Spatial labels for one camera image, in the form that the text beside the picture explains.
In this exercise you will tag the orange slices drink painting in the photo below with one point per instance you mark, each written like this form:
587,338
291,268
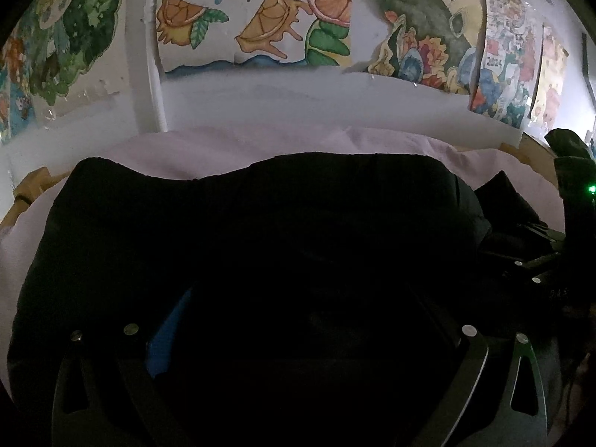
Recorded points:
261,33

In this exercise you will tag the large black garment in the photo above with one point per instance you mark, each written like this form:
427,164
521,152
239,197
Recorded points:
305,300

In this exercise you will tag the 2024 dragon city painting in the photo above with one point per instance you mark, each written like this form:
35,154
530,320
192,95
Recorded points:
509,62

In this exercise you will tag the yellow pig chick painting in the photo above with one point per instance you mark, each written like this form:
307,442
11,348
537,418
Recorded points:
551,80

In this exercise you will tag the dark green clothes pile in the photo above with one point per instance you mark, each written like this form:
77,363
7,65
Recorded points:
570,148

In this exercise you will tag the pink bed sheet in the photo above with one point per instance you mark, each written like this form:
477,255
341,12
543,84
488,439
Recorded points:
203,151

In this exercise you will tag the wooden bed frame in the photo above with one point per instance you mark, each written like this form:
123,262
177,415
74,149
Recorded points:
29,189

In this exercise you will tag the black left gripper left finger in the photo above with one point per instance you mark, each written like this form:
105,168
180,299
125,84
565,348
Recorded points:
103,394

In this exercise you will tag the blond child forest painting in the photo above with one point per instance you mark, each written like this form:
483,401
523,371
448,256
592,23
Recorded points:
61,55

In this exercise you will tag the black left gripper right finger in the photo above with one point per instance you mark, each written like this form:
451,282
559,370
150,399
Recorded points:
498,397

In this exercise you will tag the white air conditioner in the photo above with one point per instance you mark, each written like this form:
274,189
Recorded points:
589,64

